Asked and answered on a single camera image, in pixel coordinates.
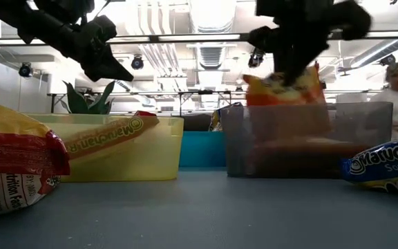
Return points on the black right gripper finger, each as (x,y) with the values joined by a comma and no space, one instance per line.
(299,69)
(282,71)

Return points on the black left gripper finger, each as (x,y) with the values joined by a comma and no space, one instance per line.
(97,72)
(116,67)

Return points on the orange chicken ramen pack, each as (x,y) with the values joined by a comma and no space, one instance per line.
(302,93)
(306,155)

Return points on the red beef ramen pack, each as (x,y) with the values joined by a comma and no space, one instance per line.
(109,135)
(19,155)

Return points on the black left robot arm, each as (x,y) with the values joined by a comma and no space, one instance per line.
(19,17)

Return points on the black spotlight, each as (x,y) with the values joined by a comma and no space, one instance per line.
(387,59)
(25,70)
(256,60)
(137,63)

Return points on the green plant in white pot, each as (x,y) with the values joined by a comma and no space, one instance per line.
(78,102)

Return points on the black-framed light bar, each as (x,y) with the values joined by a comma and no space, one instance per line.
(154,38)

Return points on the dark grey rounded block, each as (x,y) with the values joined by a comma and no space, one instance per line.
(197,122)

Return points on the translucent yellow plastic bin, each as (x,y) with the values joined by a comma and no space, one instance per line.
(143,162)

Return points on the translucent grey plastic bin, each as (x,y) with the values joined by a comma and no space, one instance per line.
(375,138)

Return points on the person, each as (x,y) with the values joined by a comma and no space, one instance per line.
(397,103)

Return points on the teal plastic bin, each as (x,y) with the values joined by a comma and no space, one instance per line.
(202,148)

